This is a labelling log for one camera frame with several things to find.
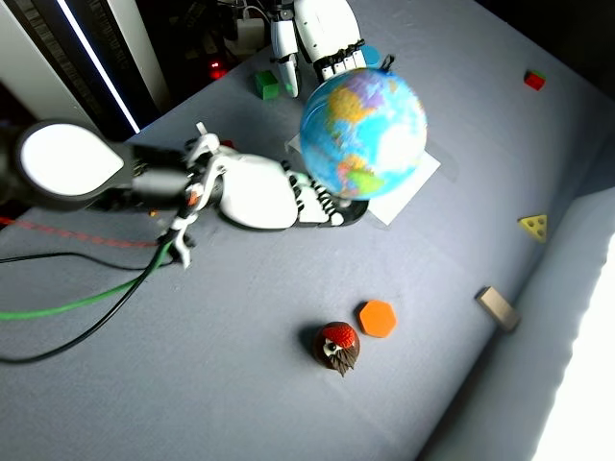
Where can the blue cylinder block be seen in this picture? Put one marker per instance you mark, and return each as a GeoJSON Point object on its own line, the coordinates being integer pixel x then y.
{"type": "Point", "coordinates": [371, 55]}

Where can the chocolate strawberry cake toy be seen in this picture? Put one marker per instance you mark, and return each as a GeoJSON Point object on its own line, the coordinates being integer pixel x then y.
{"type": "Point", "coordinates": [336, 346]}

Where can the white power adapter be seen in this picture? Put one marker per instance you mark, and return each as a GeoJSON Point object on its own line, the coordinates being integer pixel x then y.
{"type": "Point", "coordinates": [247, 33]}

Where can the white paper sheet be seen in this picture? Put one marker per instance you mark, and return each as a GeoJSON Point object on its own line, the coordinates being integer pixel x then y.
{"type": "Point", "coordinates": [408, 187]}

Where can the small red block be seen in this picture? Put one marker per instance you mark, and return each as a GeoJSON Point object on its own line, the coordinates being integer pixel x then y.
{"type": "Point", "coordinates": [227, 143]}

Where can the red and green block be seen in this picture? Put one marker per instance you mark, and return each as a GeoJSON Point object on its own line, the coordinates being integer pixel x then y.
{"type": "Point", "coordinates": [534, 80]}

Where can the wooden rectangular block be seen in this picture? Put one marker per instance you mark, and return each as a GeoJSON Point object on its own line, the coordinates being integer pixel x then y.
{"type": "Point", "coordinates": [497, 307]}

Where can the grey table cloth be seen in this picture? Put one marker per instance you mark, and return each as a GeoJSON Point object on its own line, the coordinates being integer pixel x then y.
{"type": "Point", "coordinates": [240, 384]}

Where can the white light strip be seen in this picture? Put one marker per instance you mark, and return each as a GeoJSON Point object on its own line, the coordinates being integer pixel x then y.
{"type": "Point", "coordinates": [98, 67]}

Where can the orange hexagon block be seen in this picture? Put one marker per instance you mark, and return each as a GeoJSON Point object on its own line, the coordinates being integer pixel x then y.
{"type": "Point", "coordinates": [377, 318]}

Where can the blue world globe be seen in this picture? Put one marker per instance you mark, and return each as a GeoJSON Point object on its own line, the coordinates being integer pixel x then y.
{"type": "Point", "coordinates": [365, 129]}

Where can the white pillar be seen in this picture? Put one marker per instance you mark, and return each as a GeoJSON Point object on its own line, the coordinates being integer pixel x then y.
{"type": "Point", "coordinates": [139, 48]}

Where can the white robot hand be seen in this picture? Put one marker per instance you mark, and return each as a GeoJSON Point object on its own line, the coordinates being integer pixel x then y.
{"type": "Point", "coordinates": [254, 192]}
{"type": "Point", "coordinates": [322, 29]}

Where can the yellow cheese wedge toy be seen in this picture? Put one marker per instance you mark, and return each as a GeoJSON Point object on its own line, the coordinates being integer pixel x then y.
{"type": "Point", "coordinates": [535, 228]}

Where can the green cube block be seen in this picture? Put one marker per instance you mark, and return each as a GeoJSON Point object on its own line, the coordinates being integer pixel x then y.
{"type": "Point", "coordinates": [267, 85]}

